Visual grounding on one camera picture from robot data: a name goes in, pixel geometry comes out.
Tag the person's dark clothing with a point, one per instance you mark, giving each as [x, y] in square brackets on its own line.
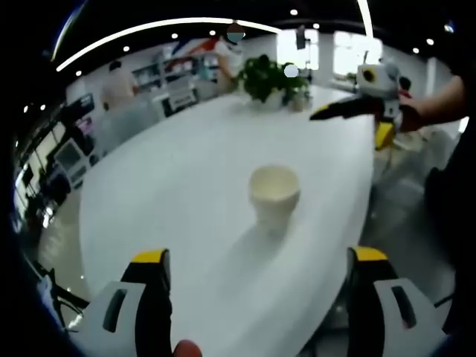
[461, 223]

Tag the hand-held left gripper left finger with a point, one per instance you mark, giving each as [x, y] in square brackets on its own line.
[122, 320]

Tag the white wall shelves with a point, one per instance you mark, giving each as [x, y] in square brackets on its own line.
[148, 72]

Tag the person's right hand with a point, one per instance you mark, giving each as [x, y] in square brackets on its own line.
[411, 119]

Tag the white paper cup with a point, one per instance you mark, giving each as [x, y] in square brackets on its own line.
[273, 208]

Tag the small beige pot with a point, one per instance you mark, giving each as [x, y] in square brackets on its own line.
[298, 103]

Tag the white slatted chair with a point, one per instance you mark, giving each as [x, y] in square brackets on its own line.
[180, 98]

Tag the green potted plant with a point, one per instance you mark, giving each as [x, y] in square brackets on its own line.
[262, 80]

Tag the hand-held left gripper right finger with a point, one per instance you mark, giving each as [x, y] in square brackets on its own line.
[375, 320]

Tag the person's left hand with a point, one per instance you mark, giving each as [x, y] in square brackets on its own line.
[189, 349]

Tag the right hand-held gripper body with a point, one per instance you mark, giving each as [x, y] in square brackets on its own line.
[385, 83]

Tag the white table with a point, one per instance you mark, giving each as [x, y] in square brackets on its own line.
[167, 186]

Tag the large grey chair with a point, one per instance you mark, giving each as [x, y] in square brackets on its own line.
[126, 126]

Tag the long curved ceiling light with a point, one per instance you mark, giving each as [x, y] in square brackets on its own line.
[148, 25]
[366, 15]

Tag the white mesh chair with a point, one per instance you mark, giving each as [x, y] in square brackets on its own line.
[70, 163]

